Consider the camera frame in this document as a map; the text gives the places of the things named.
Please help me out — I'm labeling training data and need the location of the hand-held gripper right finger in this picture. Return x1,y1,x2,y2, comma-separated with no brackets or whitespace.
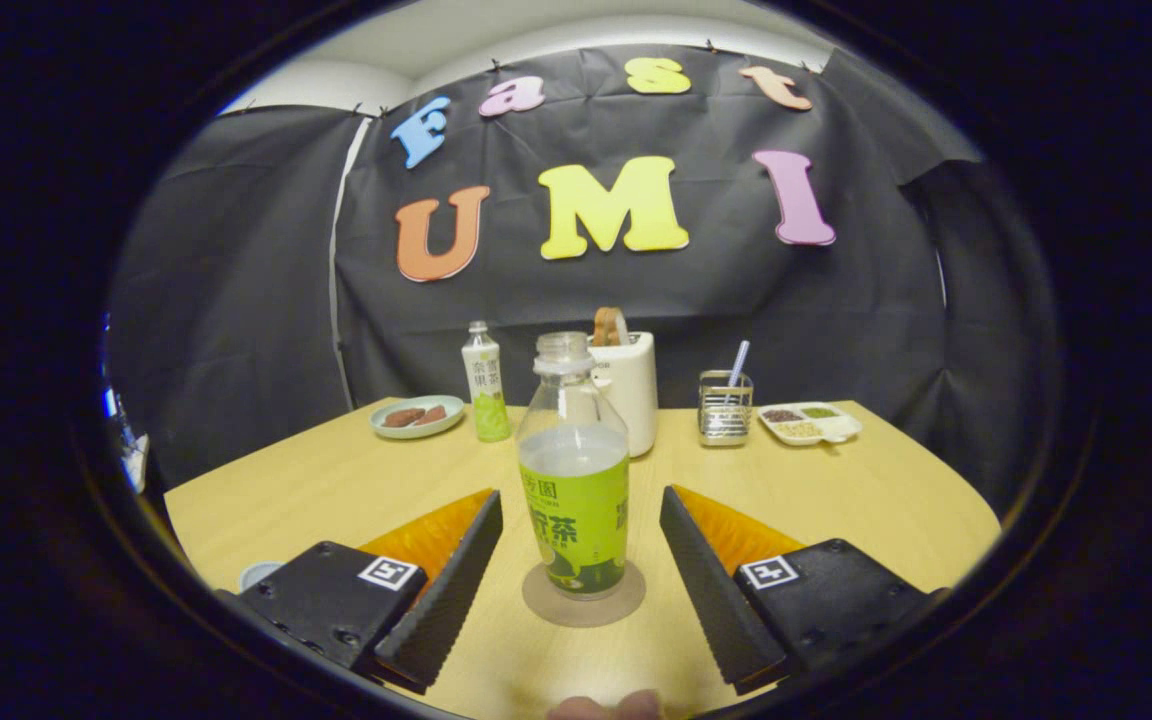
658,484,937,696

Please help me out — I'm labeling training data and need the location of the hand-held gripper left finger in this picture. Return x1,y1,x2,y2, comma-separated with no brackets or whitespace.
221,488,504,694

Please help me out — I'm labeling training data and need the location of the round brown coaster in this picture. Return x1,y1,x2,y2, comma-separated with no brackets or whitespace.
521,560,647,629

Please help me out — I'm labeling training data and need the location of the clear juice bottle green label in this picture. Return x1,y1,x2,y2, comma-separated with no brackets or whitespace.
516,331,631,602

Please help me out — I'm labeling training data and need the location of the small capped green drink bottle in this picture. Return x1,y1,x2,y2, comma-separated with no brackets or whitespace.
462,320,513,443

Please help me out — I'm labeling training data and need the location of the wooden table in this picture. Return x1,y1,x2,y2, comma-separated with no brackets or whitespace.
164,397,1003,719

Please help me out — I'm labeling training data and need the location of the pale green plate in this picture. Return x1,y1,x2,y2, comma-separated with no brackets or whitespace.
369,394,466,440

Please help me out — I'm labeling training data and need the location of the white divided tray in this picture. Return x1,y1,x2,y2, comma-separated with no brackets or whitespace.
756,401,863,447

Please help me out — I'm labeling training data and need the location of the white toaster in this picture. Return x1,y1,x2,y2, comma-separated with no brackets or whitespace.
586,331,659,459

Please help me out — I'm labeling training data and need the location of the white object beside table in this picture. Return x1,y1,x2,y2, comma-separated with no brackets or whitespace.
120,425,150,493

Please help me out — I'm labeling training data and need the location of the metal wire holder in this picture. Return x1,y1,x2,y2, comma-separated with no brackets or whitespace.
698,370,754,447

